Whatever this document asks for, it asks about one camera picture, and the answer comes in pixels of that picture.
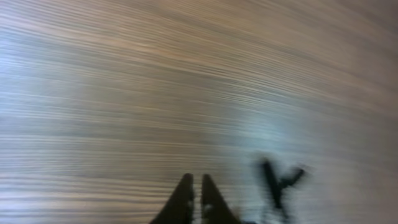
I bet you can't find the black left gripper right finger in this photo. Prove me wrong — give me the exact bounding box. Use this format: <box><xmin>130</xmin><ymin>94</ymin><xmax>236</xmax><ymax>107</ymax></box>
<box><xmin>201</xmin><ymin>174</ymin><xmax>241</xmax><ymax>224</ymax></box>

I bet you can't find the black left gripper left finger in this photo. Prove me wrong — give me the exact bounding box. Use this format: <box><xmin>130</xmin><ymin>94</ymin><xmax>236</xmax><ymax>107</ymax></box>
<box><xmin>150</xmin><ymin>173</ymin><xmax>195</xmax><ymax>224</ymax></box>

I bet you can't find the black cable bundle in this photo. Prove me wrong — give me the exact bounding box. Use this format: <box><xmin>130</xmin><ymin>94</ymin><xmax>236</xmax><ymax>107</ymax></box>
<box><xmin>242</xmin><ymin>157</ymin><xmax>308</xmax><ymax>224</ymax></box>

